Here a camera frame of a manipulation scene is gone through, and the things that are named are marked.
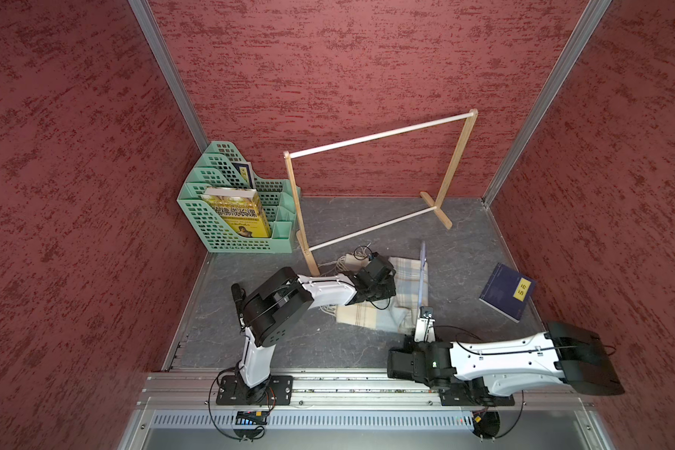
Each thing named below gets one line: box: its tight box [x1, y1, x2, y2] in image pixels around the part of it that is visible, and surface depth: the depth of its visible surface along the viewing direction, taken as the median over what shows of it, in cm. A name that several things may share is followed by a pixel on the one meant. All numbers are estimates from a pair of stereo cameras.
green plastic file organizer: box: [176, 140, 243, 253], surface depth 97 cm
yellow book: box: [200, 186, 272, 239], surface depth 89 cm
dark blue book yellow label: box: [478, 262, 537, 324], surface depth 94 cm
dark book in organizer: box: [230, 161, 256, 190], surface depth 112 cm
